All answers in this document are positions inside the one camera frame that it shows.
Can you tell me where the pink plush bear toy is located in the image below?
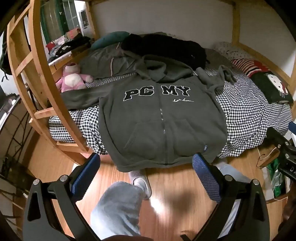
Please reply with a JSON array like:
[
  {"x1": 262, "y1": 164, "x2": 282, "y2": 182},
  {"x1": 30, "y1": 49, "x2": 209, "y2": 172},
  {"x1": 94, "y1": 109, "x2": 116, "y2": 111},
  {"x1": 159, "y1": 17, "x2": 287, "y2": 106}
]
[{"x1": 55, "y1": 62, "x2": 93, "y2": 93}]

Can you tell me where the person's left leg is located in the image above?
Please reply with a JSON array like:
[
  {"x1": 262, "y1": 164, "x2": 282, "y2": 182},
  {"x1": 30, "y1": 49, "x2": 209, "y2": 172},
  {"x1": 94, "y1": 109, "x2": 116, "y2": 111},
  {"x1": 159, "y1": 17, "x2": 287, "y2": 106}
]
[{"x1": 90, "y1": 181, "x2": 145, "y2": 241}]

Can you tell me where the grey-green zip hoodie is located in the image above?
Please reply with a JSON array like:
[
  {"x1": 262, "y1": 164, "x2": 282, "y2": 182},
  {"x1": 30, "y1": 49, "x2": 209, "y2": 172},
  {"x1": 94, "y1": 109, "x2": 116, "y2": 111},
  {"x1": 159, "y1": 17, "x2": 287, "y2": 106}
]
[{"x1": 60, "y1": 55, "x2": 237, "y2": 172}]

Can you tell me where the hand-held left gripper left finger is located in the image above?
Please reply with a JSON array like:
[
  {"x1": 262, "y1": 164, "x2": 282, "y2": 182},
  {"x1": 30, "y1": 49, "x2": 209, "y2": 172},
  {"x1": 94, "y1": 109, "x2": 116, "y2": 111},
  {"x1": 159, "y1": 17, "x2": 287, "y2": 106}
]
[{"x1": 23, "y1": 152, "x2": 101, "y2": 241}]

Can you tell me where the grey blanket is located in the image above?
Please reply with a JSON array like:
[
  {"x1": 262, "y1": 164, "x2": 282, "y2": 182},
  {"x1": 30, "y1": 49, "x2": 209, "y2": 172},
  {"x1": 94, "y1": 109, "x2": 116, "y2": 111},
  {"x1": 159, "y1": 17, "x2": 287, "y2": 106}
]
[{"x1": 203, "y1": 48, "x2": 234, "y2": 69}]

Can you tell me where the teal pillow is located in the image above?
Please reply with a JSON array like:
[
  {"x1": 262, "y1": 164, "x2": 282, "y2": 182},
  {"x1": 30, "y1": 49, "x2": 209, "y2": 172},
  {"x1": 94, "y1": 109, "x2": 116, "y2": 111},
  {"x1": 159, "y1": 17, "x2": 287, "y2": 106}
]
[{"x1": 90, "y1": 32, "x2": 130, "y2": 50}]

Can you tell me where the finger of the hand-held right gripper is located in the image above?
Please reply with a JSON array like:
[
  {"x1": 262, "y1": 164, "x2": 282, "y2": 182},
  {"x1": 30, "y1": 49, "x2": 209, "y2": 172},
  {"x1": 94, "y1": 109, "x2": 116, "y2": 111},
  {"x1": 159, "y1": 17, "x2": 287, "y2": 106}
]
[{"x1": 266, "y1": 123, "x2": 296, "y2": 149}]

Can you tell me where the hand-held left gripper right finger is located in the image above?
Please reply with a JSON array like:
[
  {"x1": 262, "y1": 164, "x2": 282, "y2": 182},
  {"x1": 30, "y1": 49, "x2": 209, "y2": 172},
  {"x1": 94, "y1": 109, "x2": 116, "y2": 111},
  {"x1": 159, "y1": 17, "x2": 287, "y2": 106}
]
[{"x1": 180, "y1": 153, "x2": 271, "y2": 241}]

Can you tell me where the dark hanging bag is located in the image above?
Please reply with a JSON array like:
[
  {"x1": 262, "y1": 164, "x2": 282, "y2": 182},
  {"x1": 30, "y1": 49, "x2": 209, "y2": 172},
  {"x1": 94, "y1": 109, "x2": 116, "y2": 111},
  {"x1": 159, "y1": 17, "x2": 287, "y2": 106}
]
[{"x1": 0, "y1": 35, "x2": 12, "y2": 82}]

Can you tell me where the red white striped pillow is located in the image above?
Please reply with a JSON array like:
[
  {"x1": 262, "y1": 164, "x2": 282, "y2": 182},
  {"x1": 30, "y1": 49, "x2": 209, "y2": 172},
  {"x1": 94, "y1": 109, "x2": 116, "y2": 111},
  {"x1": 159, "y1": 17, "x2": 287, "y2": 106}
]
[{"x1": 231, "y1": 58, "x2": 271, "y2": 77}]

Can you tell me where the grey-green garment with pink stripe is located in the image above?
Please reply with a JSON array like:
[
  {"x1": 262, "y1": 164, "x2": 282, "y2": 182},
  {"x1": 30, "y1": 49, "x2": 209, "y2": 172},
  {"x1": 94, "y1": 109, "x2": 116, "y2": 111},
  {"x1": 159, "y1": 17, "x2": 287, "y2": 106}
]
[{"x1": 79, "y1": 43, "x2": 139, "y2": 77}]

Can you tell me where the black garment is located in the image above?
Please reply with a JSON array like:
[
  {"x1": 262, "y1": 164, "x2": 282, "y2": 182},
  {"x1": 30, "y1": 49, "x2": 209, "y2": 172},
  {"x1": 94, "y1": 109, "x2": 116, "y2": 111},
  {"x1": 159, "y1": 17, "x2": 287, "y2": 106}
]
[{"x1": 121, "y1": 34, "x2": 210, "y2": 69}]

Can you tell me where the black cartoon cat cushion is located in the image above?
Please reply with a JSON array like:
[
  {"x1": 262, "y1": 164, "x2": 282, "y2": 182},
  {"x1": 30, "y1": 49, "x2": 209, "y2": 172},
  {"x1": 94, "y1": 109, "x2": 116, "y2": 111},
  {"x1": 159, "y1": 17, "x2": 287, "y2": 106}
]
[{"x1": 251, "y1": 71, "x2": 294, "y2": 104}]

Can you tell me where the brown cardboard box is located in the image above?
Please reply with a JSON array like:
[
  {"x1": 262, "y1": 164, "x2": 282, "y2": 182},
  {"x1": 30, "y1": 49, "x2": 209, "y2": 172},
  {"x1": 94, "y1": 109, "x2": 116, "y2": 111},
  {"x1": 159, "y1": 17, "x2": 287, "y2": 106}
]
[{"x1": 261, "y1": 162, "x2": 290, "y2": 205}]

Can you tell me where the white floral pillow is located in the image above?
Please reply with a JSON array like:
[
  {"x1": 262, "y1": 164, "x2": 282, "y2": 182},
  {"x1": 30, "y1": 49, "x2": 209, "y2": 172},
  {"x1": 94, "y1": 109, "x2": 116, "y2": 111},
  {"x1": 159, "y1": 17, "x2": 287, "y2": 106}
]
[{"x1": 213, "y1": 42, "x2": 251, "y2": 59}]

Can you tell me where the black white checkered bed sheet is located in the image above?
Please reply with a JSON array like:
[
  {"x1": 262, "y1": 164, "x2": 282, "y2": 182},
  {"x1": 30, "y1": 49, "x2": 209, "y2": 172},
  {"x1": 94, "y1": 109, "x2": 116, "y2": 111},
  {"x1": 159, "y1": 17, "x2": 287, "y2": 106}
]
[{"x1": 48, "y1": 67, "x2": 293, "y2": 160}]

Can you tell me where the green plastic bag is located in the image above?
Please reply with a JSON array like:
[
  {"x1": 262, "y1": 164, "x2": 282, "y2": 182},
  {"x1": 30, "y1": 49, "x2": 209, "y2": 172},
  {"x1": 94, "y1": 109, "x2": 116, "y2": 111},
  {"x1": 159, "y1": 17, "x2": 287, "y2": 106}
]
[{"x1": 266, "y1": 158, "x2": 289, "y2": 200}]

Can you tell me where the white slipper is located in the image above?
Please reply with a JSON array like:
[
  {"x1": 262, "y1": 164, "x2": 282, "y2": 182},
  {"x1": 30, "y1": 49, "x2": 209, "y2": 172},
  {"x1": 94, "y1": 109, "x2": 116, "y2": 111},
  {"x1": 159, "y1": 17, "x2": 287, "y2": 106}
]
[{"x1": 128, "y1": 169, "x2": 152, "y2": 200}]

